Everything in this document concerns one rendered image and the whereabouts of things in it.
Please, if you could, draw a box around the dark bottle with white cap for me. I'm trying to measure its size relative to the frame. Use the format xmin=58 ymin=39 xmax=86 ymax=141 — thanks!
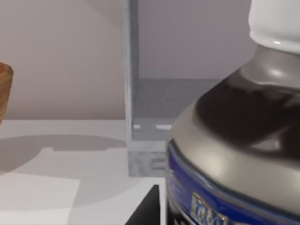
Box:
xmin=165 ymin=0 xmax=300 ymax=225

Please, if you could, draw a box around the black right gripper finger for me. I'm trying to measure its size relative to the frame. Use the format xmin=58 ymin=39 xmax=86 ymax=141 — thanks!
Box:
xmin=124 ymin=184 xmax=160 ymax=225

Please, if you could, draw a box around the wooden basket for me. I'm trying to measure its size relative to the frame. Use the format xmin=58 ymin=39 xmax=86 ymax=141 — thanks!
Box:
xmin=0 ymin=62 xmax=14 ymax=125

